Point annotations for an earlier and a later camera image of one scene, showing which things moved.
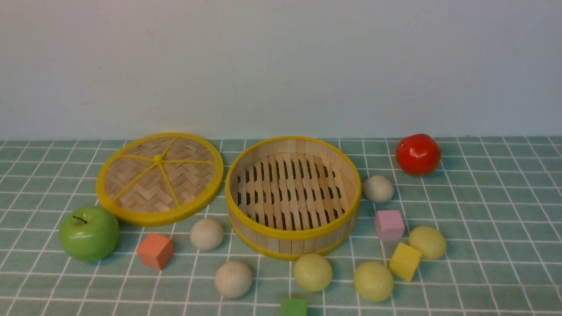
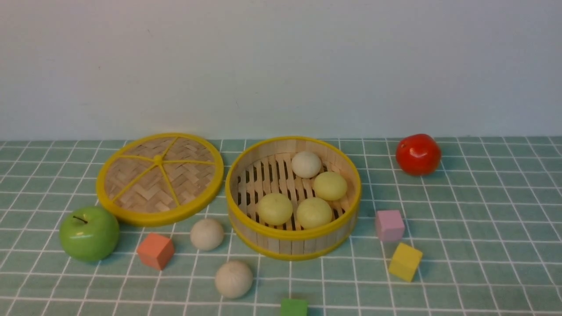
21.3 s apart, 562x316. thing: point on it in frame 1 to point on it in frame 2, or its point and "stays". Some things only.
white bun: x=233 y=279 stays
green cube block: x=293 y=307 stays
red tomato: x=418 y=155 stays
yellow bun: x=373 y=281 to x=314 y=213
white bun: x=207 y=234 stays
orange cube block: x=156 y=251 stays
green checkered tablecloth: x=480 y=235 stays
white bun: x=378 y=189 to x=306 y=164
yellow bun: x=312 y=272 to x=275 y=209
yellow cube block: x=404 y=261 stays
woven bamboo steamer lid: x=159 y=179 stays
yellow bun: x=429 y=241 to x=329 y=185
